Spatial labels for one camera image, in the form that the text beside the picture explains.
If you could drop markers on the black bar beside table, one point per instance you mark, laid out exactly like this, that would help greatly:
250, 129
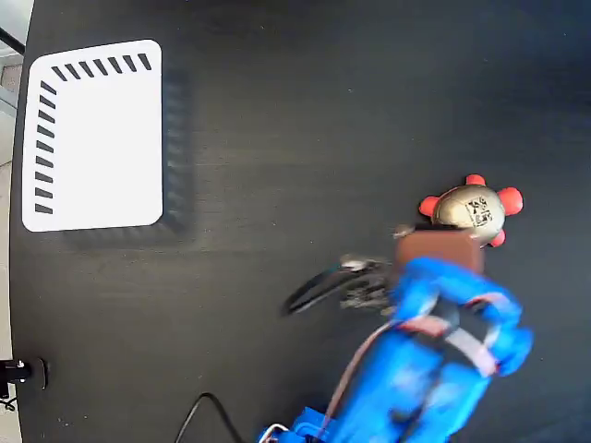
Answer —
11, 40

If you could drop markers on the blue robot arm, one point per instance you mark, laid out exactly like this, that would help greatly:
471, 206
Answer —
415, 383

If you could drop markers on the black table clamp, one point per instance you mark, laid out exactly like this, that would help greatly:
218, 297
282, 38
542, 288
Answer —
41, 373

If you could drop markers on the red turtle toy gold shell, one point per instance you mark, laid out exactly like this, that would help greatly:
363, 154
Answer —
461, 207

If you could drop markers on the bare camera circuit board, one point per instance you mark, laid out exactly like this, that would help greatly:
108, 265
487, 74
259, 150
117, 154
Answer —
365, 295

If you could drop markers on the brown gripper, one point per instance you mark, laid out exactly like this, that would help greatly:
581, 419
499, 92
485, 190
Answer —
439, 251

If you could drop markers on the white slotted tray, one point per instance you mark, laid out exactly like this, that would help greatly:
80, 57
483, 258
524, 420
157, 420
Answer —
115, 184

